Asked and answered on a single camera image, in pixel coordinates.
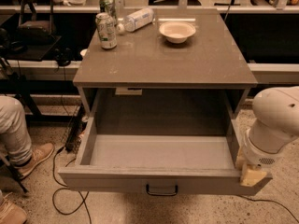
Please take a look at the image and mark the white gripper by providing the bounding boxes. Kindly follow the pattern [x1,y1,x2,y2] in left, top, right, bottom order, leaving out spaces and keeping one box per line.
[235,129,285,187]

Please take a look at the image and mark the grey top drawer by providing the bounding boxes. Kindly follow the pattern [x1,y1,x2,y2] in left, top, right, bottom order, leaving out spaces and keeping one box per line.
[58,89,272,196]

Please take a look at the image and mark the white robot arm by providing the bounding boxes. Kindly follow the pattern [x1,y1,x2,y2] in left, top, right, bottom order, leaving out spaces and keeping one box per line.
[235,86,299,187]

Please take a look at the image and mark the grey drawer cabinet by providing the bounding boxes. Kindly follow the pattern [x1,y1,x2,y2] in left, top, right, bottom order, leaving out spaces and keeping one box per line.
[74,7,257,109]

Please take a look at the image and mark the white bowl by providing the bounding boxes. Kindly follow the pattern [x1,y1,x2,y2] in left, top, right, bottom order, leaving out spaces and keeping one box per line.
[159,21,196,44]

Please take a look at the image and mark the clear plastic water bottle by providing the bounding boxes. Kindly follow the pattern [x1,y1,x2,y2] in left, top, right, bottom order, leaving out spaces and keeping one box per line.
[116,7,154,35]

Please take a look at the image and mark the green soda can front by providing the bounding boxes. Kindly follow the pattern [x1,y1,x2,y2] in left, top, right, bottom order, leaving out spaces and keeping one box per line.
[95,12,117,49]

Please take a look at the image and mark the green soda can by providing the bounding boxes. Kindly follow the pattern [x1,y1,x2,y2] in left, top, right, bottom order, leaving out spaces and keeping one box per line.
[95,12,117,49]
[99,0,117,24]

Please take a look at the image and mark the tan boot upper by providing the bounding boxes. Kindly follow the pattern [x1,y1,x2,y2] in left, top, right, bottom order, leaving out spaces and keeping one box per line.
[15,143,54,179]

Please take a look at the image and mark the tan boot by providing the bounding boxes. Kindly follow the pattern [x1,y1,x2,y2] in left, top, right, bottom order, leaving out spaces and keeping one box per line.
[15,143,54,179]
[0,196,27,224]

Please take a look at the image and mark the black headphones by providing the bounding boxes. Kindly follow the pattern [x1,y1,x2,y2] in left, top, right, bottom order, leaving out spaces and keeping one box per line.
[54,48,73,67]

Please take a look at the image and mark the green soda can rear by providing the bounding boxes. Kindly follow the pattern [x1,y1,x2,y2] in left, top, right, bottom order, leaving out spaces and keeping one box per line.
[99,0,117,24]

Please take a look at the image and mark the person leg beige trousers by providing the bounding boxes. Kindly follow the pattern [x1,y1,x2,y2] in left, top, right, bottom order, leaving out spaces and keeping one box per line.
[0,96,32,166]

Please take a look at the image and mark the tan boot lower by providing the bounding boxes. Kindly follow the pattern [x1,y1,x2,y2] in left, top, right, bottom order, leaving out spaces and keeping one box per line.
[0,196,27,224]

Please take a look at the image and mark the black bag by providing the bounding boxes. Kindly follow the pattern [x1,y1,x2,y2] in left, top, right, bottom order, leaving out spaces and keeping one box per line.
[16,0,55,45]

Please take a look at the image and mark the black adapter cable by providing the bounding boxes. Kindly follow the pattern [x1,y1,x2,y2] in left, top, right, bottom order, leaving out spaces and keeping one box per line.
[236,195,299,224]

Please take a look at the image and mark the black floor cable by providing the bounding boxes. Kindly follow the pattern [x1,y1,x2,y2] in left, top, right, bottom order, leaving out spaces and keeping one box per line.
[51,145,93,224]

